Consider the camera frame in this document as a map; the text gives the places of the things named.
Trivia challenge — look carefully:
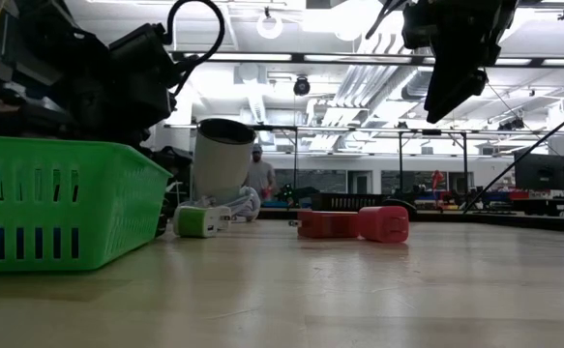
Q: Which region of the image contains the black background frame rig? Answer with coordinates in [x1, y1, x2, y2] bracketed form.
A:
[164, 123, 564, 212]

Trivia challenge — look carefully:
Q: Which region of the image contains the left gripper cable loop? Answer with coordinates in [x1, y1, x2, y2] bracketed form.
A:
[164, 0, 226, 98]

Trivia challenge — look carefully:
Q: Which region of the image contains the black plastic basket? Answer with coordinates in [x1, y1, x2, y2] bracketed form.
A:
[309, 192, 390, 213]

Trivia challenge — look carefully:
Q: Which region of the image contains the black frame handle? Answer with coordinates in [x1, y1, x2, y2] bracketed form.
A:
[382, 197, 418, 217]

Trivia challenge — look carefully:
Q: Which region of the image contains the black aluminium table frame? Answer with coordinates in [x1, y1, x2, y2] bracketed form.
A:
[256, 206, 564, 236]

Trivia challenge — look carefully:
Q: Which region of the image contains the black ceiling spotlight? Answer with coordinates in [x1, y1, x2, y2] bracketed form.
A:
[292, 75, 312, 97]

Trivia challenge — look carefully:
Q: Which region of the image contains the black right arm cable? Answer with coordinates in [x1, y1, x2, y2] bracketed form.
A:
[462, 98, 564, 213]

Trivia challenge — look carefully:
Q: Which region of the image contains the pink charger cube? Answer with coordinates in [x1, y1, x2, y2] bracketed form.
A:
[358, 205, 410, 244]

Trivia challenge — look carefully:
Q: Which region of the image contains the white cylindrical device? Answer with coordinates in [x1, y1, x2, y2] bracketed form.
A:
[189, 118, 257, 204]

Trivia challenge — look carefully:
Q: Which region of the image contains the black computer monitor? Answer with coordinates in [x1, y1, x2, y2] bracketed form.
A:
[513, 152, 564, 192]

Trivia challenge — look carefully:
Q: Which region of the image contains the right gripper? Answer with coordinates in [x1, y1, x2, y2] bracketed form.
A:
[401, 0, 519, 125]

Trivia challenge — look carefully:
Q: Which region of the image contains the black wall screen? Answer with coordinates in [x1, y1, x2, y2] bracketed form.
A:
[150, 144, 193, 194]

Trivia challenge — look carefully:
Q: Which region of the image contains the green white charger cube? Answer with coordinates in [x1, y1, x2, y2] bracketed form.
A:
[172, 205, 220, 239]

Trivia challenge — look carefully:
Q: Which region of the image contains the red charger block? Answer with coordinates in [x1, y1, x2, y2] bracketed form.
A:
[288, 210, 361, 240]

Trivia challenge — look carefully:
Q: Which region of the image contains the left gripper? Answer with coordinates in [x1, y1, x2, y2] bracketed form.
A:
[68, 22, 179, 146]

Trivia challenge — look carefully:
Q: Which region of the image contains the person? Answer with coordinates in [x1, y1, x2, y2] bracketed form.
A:
[247, 143, 278, 200]

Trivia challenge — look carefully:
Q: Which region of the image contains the white ring light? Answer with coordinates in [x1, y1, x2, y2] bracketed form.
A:
[255, 12, 284, 41]

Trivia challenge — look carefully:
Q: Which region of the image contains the green plastic basket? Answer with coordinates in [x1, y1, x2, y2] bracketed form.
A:
[0, 135, 174, 273]

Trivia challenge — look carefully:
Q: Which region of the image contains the long ceiling light strip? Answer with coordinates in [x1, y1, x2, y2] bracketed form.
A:
[172, 49, 564, 68]

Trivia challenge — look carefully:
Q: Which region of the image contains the cluttered background desk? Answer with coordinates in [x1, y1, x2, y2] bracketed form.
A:
[474, 188, 564, 218]

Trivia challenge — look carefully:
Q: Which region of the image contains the silver ventilation duct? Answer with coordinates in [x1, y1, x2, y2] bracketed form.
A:
[332, 0, 490, 115]

